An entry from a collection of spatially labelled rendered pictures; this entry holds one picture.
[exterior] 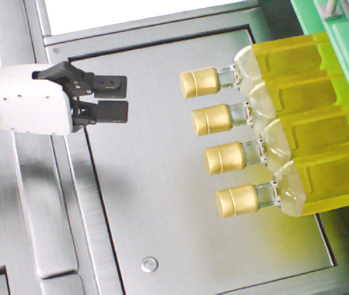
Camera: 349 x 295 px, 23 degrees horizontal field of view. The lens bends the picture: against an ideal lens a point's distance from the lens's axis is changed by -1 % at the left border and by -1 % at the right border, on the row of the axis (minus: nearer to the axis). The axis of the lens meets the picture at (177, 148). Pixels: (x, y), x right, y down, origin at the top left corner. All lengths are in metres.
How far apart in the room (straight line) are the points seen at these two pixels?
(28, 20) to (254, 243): 0.50
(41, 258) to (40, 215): 0.06
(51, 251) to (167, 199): 0.17
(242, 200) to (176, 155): 0.21
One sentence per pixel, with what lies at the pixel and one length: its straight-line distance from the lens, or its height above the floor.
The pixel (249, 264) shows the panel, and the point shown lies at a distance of 1.13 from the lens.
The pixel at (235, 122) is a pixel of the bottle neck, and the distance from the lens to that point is 1.07.
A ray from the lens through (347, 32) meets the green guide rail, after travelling 1.10.
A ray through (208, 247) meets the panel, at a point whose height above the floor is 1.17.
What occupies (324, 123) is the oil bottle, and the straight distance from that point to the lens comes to 1.06.
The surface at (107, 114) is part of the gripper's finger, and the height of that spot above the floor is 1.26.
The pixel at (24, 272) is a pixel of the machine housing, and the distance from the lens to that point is 1.15.
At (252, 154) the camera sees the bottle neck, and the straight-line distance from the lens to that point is 1.04.
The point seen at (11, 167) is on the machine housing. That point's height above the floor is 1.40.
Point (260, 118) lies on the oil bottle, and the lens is 1.06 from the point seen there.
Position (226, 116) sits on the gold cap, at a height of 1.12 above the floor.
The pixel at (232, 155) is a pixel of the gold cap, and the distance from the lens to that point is 1.03.
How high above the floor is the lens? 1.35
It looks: 8 degrees down
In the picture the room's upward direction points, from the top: 102 degrees counter-clockwise
